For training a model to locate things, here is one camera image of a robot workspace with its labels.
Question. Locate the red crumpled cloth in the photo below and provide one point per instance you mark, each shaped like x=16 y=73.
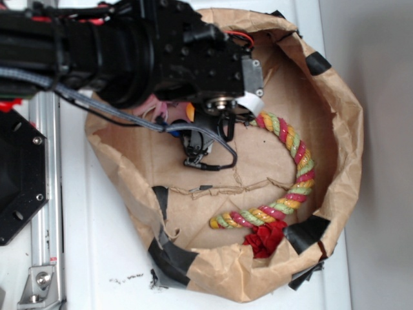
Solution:
x=265 y=239

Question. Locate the aluminium extrusion rail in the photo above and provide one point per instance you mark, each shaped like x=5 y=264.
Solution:
x=47 y=245

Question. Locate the brown paper bag basket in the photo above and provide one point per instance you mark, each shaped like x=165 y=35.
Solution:
x=317 y=119

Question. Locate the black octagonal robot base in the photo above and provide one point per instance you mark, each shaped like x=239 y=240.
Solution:
x=23 y=174

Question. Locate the metal corner bracket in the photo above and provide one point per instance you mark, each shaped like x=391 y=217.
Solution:
x=42 y=289

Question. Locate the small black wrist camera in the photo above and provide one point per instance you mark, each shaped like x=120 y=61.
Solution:
x=196 y=146

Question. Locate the pink plush bunny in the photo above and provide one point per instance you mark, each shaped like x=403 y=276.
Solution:
x=168 y=110

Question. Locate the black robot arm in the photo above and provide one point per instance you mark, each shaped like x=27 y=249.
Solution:
x=128 y=51

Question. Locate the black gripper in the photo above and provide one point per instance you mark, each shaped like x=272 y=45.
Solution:
x=211 y=68

